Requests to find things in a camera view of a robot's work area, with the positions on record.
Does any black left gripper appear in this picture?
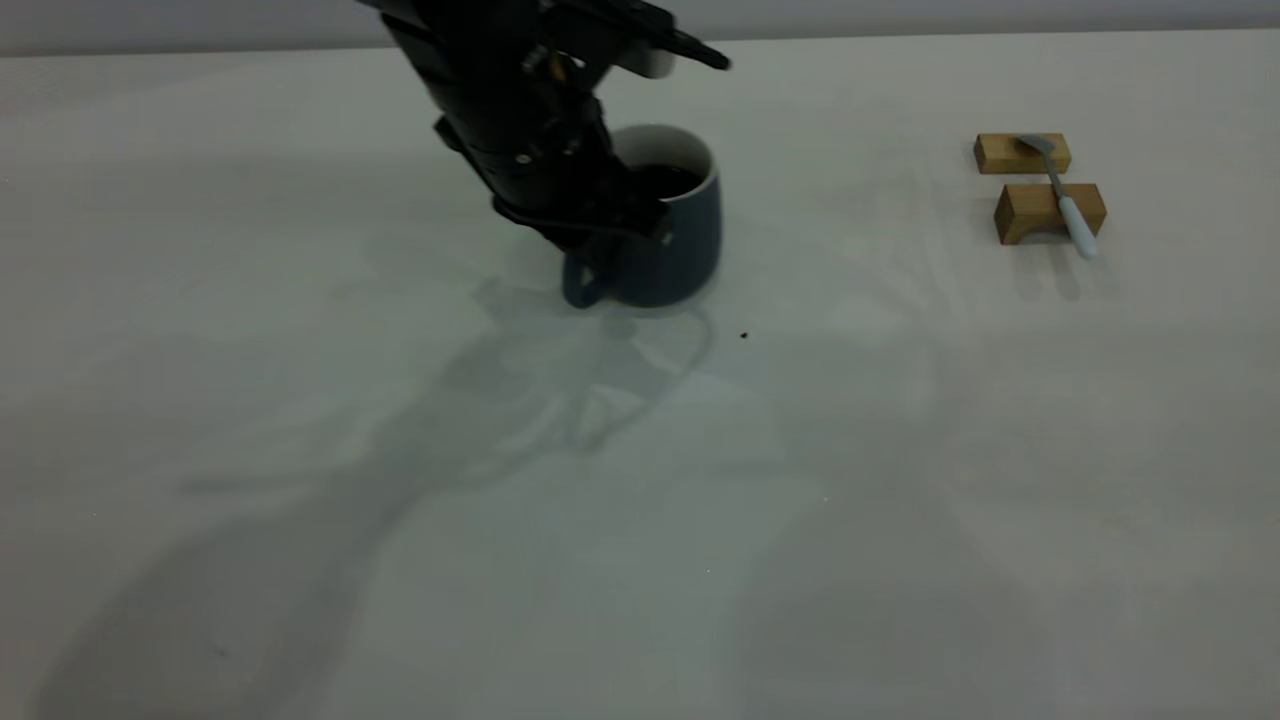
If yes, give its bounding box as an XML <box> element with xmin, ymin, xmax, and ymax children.
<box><xmin>433</xmin><ymin>60</ymin><xmax>673</xmax><ymax>263</ymax></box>

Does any dark grey cup with coffee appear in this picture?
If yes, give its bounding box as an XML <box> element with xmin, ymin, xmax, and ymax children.
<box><xmin>560</xmin><ymin>122</ymin><xmax>723</xmax><ymax>311</ymax></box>

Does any grey spoon with pale-blue handle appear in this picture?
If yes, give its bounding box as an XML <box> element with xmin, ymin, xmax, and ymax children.
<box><xmin>1018</xmin><ymin>134</ymin><xmax>1101</xmax><ymax>261</ymax></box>

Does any flat wooden block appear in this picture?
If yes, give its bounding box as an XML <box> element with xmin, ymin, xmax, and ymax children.
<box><xmin>974</xmin><ymin>133</ymin><xmax>1072</xmax><ymax>176</ymax></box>

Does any arched wooden block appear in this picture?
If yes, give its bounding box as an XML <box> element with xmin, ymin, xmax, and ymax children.
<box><xmin>994</xmin><ymin>183</ymin><xmax>1108</xmax><ymax>246</ymax></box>

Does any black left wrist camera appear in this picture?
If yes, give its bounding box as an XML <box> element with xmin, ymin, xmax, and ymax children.
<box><xmin>540</xmin><ymin>0</ymin><xmax>733</xmax><ymax>79</ymax></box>

